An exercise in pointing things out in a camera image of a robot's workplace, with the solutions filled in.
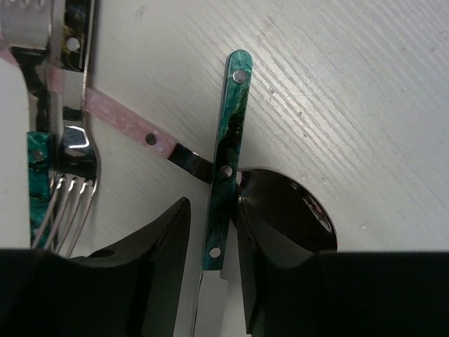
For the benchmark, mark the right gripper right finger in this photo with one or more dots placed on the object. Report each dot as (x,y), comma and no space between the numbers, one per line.
(288,291)

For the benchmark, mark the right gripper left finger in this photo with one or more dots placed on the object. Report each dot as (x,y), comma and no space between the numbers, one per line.
(129,288)

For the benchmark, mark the teal handled knife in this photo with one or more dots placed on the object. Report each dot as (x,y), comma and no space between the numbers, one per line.
(211,299)

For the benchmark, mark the pink handled spoon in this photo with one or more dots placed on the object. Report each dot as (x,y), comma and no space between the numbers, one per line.
(284,203)

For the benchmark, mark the black handled fork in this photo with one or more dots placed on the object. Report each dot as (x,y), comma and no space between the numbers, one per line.
(77,165)

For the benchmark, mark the teal handled fork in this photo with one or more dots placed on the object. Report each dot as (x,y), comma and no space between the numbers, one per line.
(26,27)

